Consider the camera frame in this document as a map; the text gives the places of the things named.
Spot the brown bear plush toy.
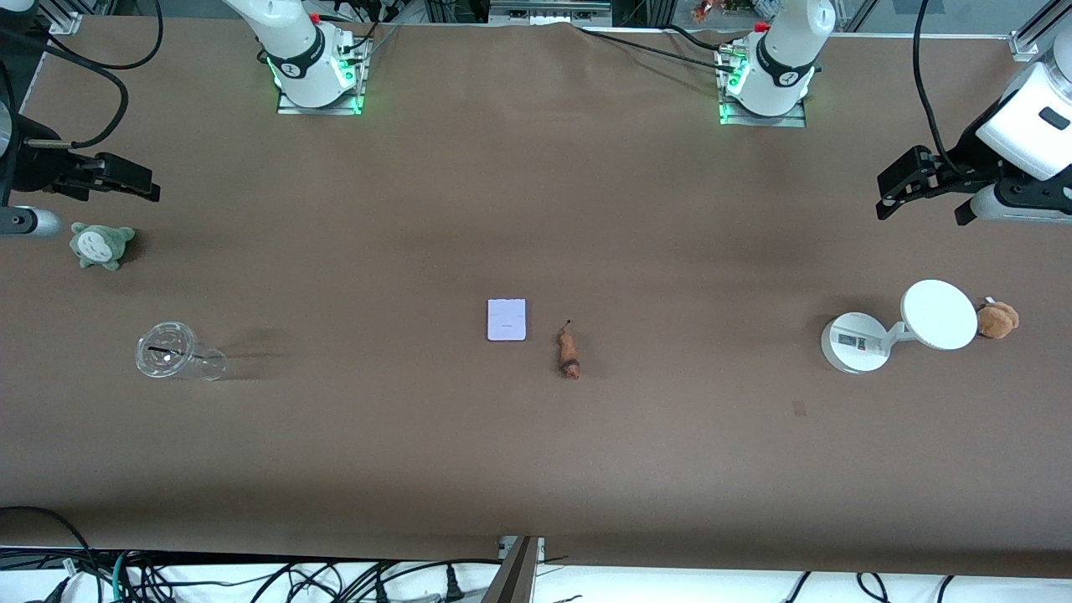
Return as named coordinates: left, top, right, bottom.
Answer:
left=976, top=297, right=1021, bottom=340

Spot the dark table leg post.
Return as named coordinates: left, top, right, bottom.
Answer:
left=482, top=536, right=545, bottom=603

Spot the brown table cover sheet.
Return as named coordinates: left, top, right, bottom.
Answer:
left=0, top=17, right=1072, bottom=579

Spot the aluminium frame profile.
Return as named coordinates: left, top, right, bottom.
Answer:
left=38, top=0, right=85, bottom=34
left=1009, top=0, right=1072, bottom=64

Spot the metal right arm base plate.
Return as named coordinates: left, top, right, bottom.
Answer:
left=276, top=33, right=368, bottom=116

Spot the brown lion statue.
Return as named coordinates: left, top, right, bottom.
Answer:
left=556, top=317, right=582, bottom=381

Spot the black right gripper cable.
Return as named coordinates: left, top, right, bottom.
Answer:
left=0, top=25, right=129, bottom=152

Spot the clear plastic cup with lid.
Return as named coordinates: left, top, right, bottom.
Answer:
left=136, top=321, right=229, bottom=382

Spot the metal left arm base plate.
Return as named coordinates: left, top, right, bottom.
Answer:
left=718, top=42, right=807, bottom=128

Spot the black cable on table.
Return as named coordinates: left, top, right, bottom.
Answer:
left=576, top=25, right=738, bottom=72

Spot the lilac phone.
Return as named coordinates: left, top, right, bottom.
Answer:
left=487, top=298, right=528, bottom=343

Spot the metal rail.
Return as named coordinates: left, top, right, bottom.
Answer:
left=488, top=0, right=614, bottom=26

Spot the black hanging loop cable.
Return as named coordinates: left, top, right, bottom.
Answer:
left=46, top=0, right=165, bottom=71

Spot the green totoro plush toy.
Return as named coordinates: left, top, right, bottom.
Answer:
left=70, top=222, right=137, bottom=271

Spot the black floor cable loop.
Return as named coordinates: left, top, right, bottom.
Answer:
left=0, top=506, right=106, bottom=603

